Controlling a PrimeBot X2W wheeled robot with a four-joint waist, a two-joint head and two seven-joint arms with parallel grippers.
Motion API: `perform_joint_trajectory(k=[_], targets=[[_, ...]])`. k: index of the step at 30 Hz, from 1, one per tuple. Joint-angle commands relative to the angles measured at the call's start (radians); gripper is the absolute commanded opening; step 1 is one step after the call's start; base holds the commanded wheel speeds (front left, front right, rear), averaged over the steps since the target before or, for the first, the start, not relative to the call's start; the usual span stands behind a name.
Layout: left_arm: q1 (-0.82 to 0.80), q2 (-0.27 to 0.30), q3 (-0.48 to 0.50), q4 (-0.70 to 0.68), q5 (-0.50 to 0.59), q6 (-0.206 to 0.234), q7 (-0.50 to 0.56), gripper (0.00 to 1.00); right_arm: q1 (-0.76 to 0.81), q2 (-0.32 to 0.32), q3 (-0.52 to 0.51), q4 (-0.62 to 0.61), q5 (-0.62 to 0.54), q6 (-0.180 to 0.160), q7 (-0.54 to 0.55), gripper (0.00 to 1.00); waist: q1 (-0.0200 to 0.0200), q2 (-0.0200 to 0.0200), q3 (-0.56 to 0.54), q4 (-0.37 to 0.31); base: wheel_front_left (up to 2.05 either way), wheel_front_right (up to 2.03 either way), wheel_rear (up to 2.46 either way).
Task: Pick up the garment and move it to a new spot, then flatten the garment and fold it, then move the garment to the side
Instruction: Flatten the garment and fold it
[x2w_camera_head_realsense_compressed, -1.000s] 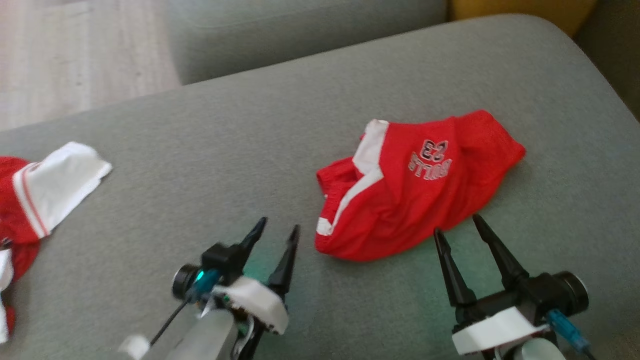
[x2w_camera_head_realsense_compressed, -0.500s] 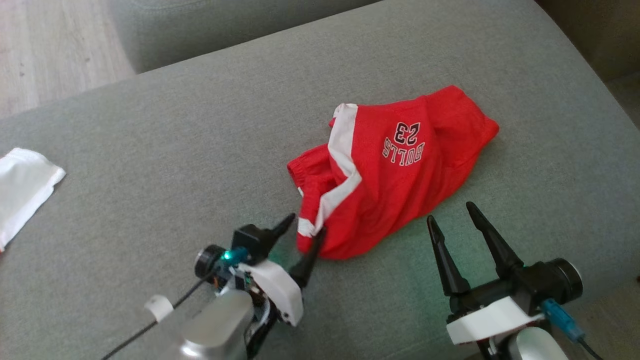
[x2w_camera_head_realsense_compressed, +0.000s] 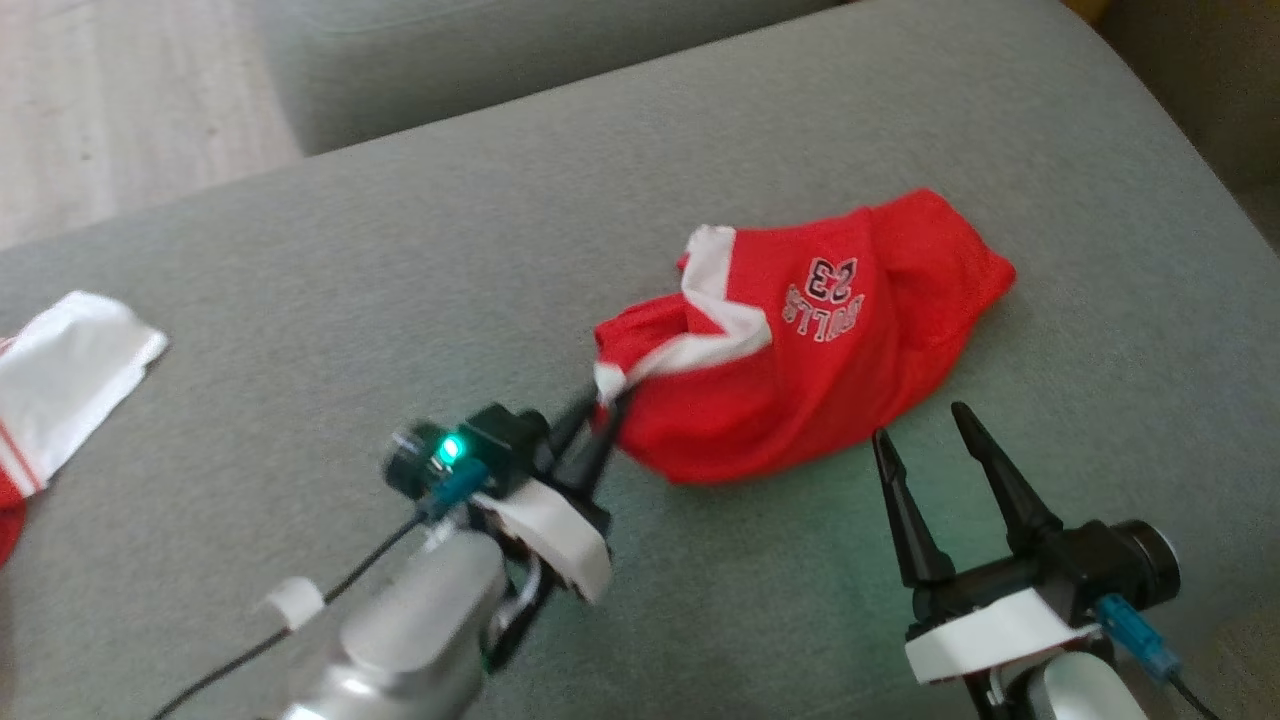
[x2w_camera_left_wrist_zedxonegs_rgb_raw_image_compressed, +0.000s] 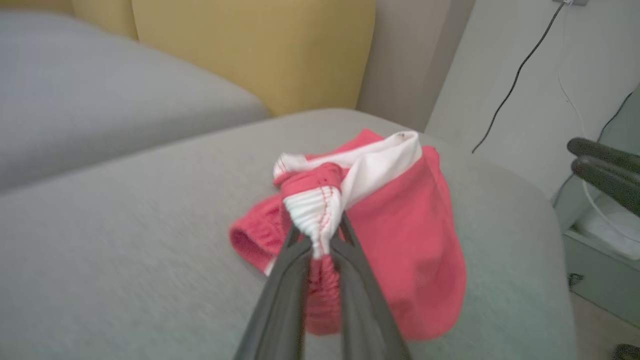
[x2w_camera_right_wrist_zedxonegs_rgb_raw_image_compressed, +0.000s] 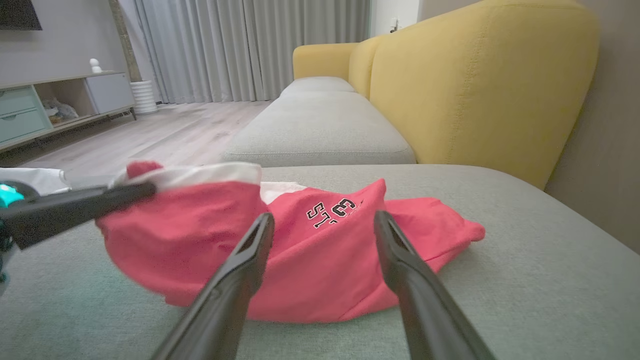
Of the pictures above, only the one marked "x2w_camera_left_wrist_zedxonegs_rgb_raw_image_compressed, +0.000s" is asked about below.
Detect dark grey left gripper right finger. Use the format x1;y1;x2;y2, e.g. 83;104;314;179
330;212;412;360

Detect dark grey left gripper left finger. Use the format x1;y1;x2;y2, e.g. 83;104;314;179
234;225;314;360

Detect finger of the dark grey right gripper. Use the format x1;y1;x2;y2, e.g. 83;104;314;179
571;157;640;217
567;137;640;174

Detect red shorts with white waistband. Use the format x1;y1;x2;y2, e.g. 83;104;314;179
229;128;467;342

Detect grey-green storage box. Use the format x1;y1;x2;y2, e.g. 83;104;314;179
552;175;640;328

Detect large grey sofa seat cushion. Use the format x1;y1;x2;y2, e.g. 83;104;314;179
0;108;578;360

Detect wide yellow sofa back cushion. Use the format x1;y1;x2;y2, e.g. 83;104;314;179
131;0;377;117

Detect small grey sofa seat cushion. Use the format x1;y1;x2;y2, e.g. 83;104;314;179
0;9;271;193

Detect narrow yellow sofa back cushion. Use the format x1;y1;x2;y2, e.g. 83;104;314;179
70;0;139;41

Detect thin white cable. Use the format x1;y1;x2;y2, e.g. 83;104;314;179
556;4;640;246

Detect thin black wall cable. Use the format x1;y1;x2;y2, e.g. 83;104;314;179
471;1;567;154

